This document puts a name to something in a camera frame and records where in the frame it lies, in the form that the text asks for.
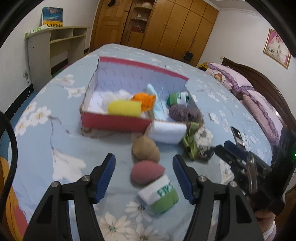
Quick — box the tan sock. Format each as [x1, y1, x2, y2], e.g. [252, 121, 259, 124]
[132, 136, 160, 163]

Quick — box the green white sock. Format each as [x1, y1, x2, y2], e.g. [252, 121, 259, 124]
[138, 175, 179, 214]
[166, 92, 190, 107]

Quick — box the orange cloth bundle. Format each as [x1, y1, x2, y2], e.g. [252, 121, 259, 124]
[130, 92, 156, 112]

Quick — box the person's right hand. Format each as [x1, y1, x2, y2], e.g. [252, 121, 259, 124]
[255, 210, 276, 241]

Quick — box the black smartphone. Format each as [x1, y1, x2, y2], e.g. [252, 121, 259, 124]
[230, 126, 246, 150]

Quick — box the dark patterned pouch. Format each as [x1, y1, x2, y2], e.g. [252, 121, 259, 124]
[197, 146, 215, 161]

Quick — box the floral blue bedspread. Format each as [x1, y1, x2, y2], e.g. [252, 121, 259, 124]
[13, 44, 272, 240]

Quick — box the light blue cloth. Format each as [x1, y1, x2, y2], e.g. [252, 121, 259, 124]
[147, 84, 167, 121]

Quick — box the dark wooden headboard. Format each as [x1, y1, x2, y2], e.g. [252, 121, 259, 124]
[222, 57, 295, 131]

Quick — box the pink purple pillow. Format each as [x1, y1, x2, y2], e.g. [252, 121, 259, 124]
[207, 63, 255, 93]

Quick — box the yellow sponge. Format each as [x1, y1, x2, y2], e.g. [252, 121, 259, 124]
[107, 100, 142, 117]

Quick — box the pink cardboard box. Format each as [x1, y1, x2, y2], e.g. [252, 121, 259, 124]
[79, 56, 200, 134]

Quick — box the black hanging bag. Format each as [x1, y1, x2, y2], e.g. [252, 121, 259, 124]
[183, 51, 194, 62]

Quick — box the beige shelf desk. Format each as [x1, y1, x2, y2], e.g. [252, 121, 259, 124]
[25, 27, 87, 91]

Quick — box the wooden wardrobe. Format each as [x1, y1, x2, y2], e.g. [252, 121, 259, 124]
[121, 0, 219, 66]

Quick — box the wooden door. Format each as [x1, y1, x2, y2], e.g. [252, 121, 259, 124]
[89, 0, 132, 52]

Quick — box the blue yellow painting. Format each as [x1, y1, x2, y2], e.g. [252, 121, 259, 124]
[42, 6, 63, 27]

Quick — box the framed wall picture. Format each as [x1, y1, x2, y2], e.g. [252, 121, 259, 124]
[263, 29, 291, 69]

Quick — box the black cable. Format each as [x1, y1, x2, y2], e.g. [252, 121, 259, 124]
[0, 111, 19, 227]

